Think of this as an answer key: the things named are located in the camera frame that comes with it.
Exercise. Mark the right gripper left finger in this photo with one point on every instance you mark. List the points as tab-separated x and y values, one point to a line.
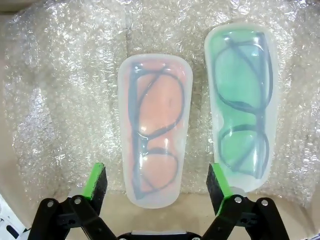
85	215

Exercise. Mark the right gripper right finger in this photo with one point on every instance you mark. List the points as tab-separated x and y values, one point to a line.
235	215

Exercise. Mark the clear green glasses case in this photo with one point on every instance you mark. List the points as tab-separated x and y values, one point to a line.
240	87

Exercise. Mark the clear orange glasses case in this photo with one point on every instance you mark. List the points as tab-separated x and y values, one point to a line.
160	107

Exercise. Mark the black glasses in orange case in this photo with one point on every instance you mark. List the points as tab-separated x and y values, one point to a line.
134	112

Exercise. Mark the black glasses in green case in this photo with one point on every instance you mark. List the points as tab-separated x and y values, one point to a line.
266	75

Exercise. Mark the clear bubble wrap sheet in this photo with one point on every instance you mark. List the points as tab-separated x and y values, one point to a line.
62	100

